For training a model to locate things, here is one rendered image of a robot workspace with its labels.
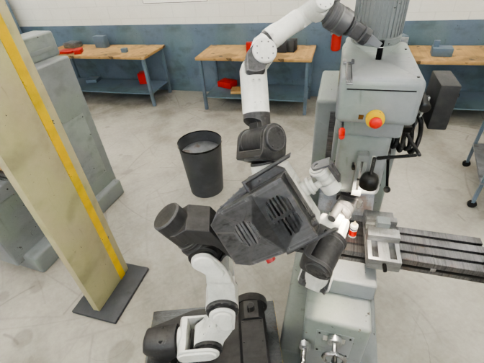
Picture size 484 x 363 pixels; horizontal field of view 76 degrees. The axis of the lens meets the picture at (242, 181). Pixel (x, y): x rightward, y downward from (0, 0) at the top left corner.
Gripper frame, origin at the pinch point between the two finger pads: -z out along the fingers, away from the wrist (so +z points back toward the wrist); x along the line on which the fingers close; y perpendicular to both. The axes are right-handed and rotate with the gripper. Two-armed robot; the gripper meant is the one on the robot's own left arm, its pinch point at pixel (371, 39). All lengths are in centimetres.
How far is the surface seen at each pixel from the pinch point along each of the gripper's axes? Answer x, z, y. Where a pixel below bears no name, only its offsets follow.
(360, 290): 27, -63, -94
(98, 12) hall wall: -513, 260, -213
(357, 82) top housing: 19.5, 3.2, -11.1
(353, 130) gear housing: 10.9, -11.4, -28.3
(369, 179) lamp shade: 22, -24, -39
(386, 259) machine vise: 23, -61, -72
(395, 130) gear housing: 14.4, -23.1, -19.8
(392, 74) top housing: 17.3, -5.9, -4.4
